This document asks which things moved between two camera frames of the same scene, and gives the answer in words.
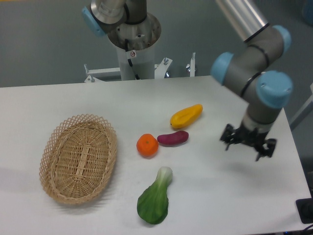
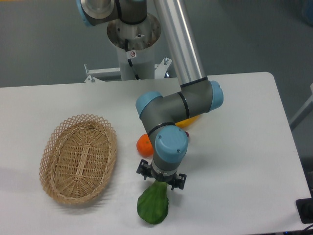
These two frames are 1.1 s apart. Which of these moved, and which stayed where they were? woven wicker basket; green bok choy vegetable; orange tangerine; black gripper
Moved: black gripper
Stayed: green bok choy vegetable; woven wicker basket; orange tangerine
